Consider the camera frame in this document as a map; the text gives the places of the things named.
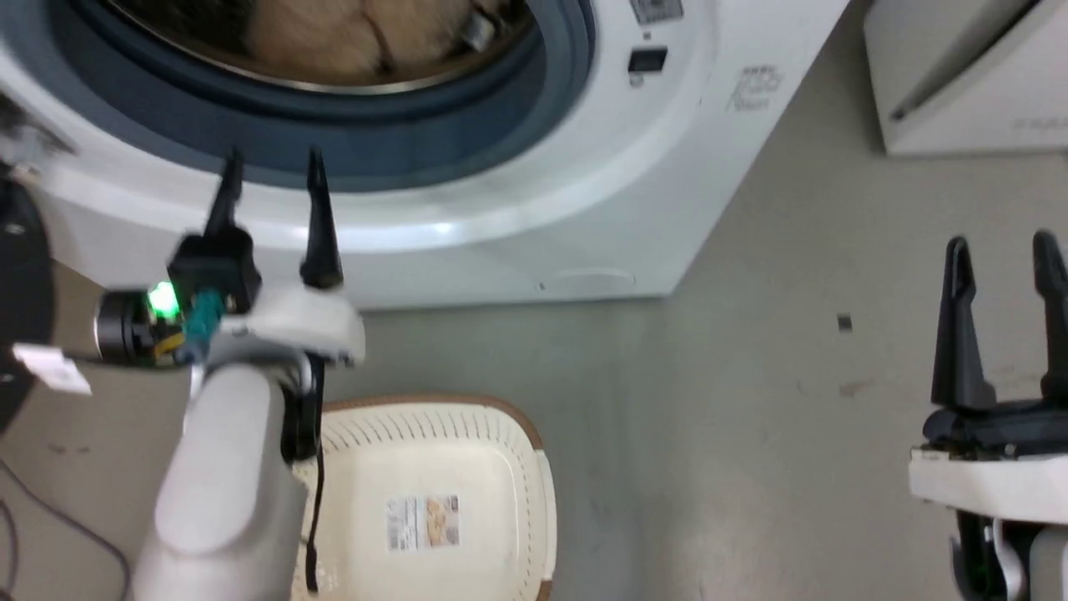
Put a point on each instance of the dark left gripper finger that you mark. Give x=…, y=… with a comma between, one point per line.
x=320, y=225
x=225, y=196

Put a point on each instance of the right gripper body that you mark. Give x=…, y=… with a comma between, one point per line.
x=993, y=467

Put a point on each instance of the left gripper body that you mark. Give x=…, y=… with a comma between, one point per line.
x=284, y=321

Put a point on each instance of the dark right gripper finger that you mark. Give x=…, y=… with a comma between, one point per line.
x=958, y=334
x=1053, y=317

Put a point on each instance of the beige plush toy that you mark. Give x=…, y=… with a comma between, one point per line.
x=334, y=37

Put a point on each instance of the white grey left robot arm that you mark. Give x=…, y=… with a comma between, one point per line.
x=225, y=484

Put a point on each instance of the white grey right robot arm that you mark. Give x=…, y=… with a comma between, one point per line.
x=1035, y=559

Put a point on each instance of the cream plastic laundry basket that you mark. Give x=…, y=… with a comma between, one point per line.
x=434, y=467

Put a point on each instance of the dark round washing machine door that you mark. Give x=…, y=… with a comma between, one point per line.
x=21, y=284

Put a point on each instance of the white front-load washing machine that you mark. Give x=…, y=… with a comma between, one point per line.
x=634, y=184

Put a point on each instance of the white paper tag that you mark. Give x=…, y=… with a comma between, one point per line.
x=52, y=368

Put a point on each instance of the printed label sticker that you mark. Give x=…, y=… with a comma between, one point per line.
x=423, y=522

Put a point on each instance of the white box appliance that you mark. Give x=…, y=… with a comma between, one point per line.
x=968, y=75

